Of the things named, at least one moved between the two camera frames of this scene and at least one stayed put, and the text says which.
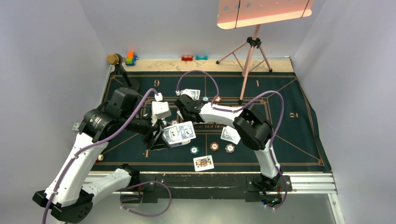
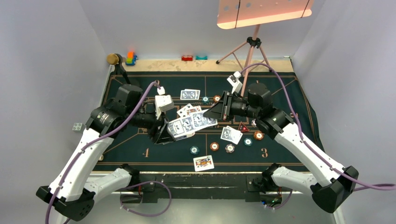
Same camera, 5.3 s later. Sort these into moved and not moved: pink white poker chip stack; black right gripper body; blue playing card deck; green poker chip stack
Moved: black right gripper body; blue playing card deck
Not moved: green poker chip stack; pink white poker chip stack
